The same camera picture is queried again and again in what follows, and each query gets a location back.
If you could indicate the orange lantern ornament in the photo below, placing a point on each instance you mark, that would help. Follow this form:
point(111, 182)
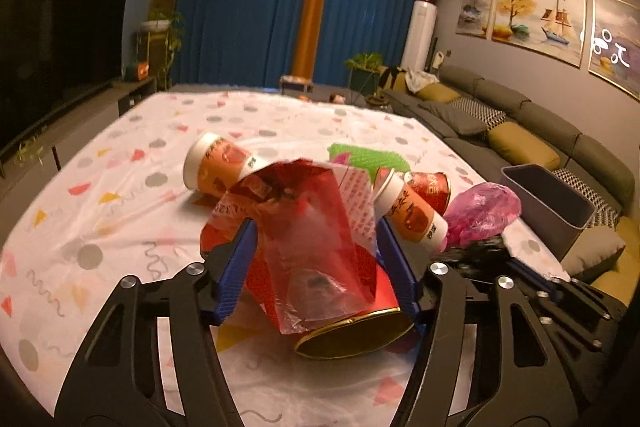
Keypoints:
point(137, 71)

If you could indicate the black flat television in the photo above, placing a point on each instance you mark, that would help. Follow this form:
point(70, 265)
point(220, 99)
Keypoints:
point(60, 57)

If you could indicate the trailing plant on gold stand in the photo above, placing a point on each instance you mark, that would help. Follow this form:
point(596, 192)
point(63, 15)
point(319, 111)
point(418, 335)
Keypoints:
point(162, 32)

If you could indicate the small yellow cushion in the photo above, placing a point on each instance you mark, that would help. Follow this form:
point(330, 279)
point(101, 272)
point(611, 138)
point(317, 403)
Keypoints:
point(437, 93)

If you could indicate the black white patterned cushion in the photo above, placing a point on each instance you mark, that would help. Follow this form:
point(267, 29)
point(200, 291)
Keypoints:
point(482, 109)
point(595, 192)

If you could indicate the red paper cup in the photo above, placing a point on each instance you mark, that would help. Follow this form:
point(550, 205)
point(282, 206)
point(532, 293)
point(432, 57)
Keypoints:
point(431, 189)

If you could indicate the large yellow cushion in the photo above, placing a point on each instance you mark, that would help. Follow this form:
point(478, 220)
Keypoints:
point(522, 147)

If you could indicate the grey television cabinet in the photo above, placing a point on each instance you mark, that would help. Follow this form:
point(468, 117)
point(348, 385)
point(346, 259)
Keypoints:
point(85, 122)

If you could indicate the red translucent plastic bag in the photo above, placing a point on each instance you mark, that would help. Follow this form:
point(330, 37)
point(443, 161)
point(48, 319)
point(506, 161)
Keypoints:
point(310, 227)

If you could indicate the blue curtain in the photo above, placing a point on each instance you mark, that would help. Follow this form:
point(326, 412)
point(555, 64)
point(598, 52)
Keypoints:
point(245, 7)
point(375, 7)

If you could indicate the green foam net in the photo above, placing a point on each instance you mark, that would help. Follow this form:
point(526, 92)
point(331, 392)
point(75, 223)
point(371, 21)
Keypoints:
point(365, 157)

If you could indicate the woven basket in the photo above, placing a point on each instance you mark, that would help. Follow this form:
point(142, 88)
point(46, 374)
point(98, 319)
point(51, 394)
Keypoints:
point(377, 101)

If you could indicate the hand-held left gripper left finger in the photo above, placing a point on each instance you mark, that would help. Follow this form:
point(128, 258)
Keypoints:
point(235, 272)

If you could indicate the orange paper cup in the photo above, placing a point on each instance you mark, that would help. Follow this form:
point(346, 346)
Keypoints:
point(220, 167)
point(415, 214)

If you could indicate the grey plastic bin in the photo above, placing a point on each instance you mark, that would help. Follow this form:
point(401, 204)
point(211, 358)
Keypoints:
point(555, 207)

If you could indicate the potted green plant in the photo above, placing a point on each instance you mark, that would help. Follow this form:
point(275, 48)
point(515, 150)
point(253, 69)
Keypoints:
point(364, 66)

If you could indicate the white jug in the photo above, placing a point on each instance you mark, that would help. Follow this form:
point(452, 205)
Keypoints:
point(438, 60)

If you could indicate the flat grey cushion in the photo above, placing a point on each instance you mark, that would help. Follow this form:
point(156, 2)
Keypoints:
point(452, 117)

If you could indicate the small landscape painting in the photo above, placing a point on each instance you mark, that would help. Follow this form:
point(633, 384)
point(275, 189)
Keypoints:
point(474, 11)

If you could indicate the red paper bowl gold inside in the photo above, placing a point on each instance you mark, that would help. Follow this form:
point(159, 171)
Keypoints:
point(350, 338)

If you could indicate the white standing air conditioner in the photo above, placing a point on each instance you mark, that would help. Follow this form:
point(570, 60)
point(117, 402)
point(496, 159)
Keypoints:
point(419, 34)

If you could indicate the orange curtain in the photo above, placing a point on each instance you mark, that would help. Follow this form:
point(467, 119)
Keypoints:
point(312, 7)

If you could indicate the doll head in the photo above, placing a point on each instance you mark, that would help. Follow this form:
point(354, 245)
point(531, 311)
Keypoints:
point(337, 98)

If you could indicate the white cloth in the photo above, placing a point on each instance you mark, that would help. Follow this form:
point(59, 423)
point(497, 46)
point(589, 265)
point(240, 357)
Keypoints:
point(420, 79)

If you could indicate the grey sectional sofa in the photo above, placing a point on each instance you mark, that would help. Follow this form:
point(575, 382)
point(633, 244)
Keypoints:
point(530, 112)

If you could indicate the painting with light reflections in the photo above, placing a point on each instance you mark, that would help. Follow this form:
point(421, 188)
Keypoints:
point(615, 42)

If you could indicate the pink plastic bag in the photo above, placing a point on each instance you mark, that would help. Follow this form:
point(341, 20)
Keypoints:
point(482, 212)

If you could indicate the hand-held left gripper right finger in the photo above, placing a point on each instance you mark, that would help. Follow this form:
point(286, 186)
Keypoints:
point(400, 272)

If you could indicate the tree and sailboat painting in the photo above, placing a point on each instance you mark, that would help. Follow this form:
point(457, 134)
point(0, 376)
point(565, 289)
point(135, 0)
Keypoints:
point(540, 22)

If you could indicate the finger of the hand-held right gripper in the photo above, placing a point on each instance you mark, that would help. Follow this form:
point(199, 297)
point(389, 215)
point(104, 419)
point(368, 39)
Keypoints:
point(480, 254)

